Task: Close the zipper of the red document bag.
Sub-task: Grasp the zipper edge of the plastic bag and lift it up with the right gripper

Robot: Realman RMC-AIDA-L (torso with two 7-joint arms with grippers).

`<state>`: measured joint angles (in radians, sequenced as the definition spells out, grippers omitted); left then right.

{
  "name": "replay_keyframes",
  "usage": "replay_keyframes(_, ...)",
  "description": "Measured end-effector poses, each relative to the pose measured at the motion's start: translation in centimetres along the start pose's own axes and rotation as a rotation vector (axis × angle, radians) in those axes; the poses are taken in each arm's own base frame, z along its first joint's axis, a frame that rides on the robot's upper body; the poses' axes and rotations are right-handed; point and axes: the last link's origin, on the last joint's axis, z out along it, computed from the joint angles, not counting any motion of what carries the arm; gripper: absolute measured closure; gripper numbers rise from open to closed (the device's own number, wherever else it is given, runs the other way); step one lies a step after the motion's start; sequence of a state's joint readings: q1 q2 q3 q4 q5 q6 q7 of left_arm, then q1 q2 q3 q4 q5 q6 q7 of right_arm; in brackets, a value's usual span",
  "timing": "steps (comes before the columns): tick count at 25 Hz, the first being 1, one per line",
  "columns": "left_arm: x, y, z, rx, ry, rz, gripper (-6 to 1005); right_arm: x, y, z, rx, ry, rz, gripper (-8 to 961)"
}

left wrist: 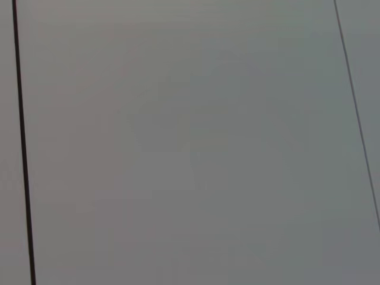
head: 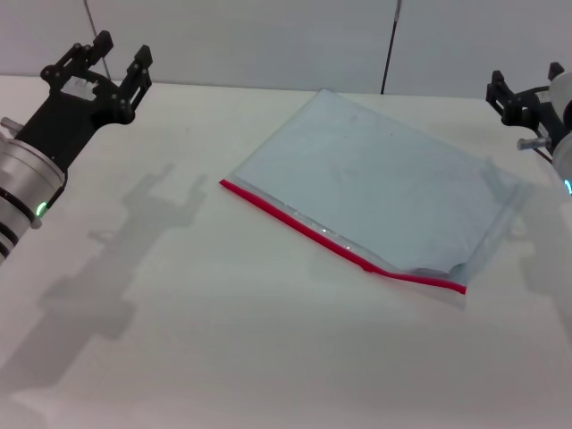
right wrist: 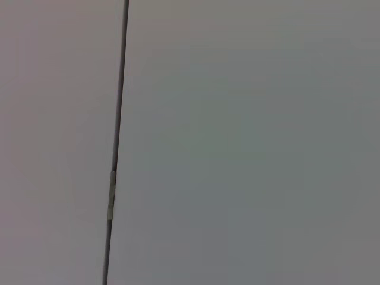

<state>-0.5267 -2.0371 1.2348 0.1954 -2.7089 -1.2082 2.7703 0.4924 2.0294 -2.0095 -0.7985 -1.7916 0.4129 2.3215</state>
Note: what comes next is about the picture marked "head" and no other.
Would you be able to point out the metal wrist connector plug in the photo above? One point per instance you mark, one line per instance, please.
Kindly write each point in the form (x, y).
(9, 125)
(532, 144)

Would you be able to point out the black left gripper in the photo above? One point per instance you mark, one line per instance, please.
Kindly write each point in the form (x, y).
(67, 120)

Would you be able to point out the metal right wrist connector plug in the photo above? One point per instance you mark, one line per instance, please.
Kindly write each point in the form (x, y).
(532, 144)

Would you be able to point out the metal left wrist connector plug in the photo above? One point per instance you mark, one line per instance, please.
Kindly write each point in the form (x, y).
(9, 125)

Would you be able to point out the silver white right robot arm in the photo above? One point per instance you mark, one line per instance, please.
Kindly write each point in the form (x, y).
(565, 165)

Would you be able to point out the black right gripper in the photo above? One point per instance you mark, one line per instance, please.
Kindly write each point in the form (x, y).
(534, 111)

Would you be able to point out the thin black vertical pole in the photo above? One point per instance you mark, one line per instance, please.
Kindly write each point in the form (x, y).
(389, 53)

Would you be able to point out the clear red-zip document bag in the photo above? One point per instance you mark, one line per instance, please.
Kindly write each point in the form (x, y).
(357, 179)

